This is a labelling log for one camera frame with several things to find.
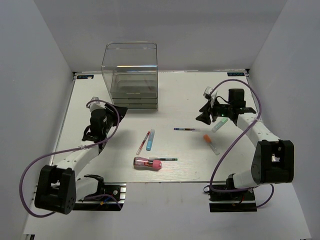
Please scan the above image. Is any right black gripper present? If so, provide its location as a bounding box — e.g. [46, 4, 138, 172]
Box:
[196, 97, 233, 125]

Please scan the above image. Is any dark blue pen refill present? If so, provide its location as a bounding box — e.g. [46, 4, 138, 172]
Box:
[173, 127, 201, 132]

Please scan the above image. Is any red pen refill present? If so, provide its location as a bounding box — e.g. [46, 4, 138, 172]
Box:
[136, 131, 150, 155]

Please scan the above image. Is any blue highlighter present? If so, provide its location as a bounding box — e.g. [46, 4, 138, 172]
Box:
[146, 129, 155, 151]

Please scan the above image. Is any pink capped marker bottle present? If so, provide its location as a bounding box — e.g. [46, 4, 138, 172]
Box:
[133, 157, 162, 171]

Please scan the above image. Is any green pen refill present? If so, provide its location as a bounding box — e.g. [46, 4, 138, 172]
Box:
[149, 157, 178, 161]

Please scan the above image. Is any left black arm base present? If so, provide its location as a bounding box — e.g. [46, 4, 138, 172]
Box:
[73, 174, 127, 212]

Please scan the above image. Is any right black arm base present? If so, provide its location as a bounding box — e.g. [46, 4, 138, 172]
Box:
[203, 185, 257, 213]

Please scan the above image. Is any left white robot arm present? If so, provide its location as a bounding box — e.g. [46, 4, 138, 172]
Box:
[34, 103, 128, 215]

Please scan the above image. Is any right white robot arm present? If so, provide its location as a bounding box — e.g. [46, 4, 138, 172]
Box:
[196, 87, 295, 200]

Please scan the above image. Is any orange highlighter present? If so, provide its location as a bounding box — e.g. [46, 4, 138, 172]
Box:
[203, 134, 220, 156]

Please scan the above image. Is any right blue corner label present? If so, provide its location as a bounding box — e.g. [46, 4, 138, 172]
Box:
[227, 72, 245, 77]

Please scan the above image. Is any blue corner label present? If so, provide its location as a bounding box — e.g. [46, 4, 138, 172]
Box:
[76, 74, 94, 80]
[227, 72, 245, 77]

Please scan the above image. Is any left blue corner label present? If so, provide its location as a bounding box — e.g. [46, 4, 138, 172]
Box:
[76, 74, 94, 80]

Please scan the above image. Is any clear acrylic drawer organizer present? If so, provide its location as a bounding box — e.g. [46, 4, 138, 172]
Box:
[101, 41, 159, 111]

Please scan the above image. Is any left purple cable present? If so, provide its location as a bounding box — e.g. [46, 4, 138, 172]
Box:
[19, 99, 123, 217]

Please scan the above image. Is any purple cable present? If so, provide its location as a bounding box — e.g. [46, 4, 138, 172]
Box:
[19, 99, 123, 217]
[209, 79, 275, 209]

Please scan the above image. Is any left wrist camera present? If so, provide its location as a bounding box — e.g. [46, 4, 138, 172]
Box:
[86, 96, 104, 112]

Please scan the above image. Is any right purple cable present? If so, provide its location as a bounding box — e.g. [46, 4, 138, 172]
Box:
[209, 79, 275, 209]

